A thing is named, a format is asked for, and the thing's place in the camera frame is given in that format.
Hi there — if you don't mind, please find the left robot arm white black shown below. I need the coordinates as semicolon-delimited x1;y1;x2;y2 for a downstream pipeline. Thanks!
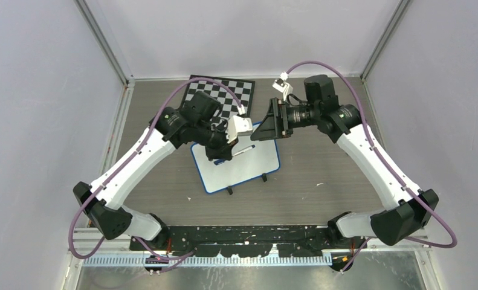
73;91;250;250

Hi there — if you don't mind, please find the black white checkerboard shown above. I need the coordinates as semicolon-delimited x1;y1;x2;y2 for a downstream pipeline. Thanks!
182;75;256;126

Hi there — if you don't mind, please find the aluminium front frame rail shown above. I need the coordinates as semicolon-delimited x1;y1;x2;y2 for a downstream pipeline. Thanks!
67;224;431;256

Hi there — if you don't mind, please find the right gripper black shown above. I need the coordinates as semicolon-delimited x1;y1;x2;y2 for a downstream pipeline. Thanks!
251;97;319;141

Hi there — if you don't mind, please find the slotted cable duct strip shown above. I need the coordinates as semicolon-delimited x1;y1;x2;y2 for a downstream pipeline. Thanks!
83;253;332;268

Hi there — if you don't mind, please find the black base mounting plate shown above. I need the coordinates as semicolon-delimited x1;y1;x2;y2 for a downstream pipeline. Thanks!
129;225;365;258

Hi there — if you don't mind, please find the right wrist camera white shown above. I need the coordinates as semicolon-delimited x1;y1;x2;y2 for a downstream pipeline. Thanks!
272;72;293;105

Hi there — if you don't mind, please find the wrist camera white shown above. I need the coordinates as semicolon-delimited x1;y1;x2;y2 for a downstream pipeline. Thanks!
272;72;293;105
225;115;253;144

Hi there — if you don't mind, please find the blue white marker pen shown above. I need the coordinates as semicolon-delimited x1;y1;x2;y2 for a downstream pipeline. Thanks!
213;145;256;166

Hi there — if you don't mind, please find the whiteboard with blue frame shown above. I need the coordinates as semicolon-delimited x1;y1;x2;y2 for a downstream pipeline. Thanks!
190;137;281;194

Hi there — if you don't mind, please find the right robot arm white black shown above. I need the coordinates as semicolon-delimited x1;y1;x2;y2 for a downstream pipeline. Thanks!
250;74;439;248

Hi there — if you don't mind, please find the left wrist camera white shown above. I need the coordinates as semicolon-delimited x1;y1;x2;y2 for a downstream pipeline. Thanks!
225;115;253;144

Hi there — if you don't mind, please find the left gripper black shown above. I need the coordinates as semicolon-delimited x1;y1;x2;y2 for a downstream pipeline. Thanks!
193;119;239;161

